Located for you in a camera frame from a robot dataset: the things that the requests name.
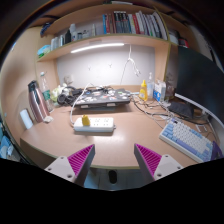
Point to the white blue tissue box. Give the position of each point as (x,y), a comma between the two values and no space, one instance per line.
(159,91)

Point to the pink insulated bottle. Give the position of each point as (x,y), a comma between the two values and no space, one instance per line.
(37,102)

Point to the white power strip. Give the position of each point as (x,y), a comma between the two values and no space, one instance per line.
(102,124)

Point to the yellow charger plug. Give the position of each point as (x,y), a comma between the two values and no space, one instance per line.
(85,120)

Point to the clear plastic water bottle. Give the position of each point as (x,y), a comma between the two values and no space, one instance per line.
(46,92)

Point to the black headphones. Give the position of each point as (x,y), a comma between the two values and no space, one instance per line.
(68,96)

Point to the white card on desk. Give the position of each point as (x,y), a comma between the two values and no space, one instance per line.
(26,119)

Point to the row of books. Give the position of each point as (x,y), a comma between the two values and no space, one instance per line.
(134,23)

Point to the sticker-covered closed laptop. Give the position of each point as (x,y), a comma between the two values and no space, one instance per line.
(103,98)

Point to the yellow squeeze bottle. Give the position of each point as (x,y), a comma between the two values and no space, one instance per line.
(143,91)

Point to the white blue mechanical keyboard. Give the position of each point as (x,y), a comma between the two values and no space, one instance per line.
(187,141)

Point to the clear sanitizer bottle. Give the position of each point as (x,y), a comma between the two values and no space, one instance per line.
(150,86)

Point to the black computer monitor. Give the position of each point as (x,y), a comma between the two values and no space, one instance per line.
(201,83)

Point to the wooden wall shelf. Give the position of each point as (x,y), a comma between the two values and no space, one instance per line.
(162,47)

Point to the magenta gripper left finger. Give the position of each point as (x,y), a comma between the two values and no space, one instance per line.
(75,167)

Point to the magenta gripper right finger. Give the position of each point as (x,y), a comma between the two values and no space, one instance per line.
(154,166)

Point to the white LED light bar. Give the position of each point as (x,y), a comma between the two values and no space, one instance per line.
(92,47)

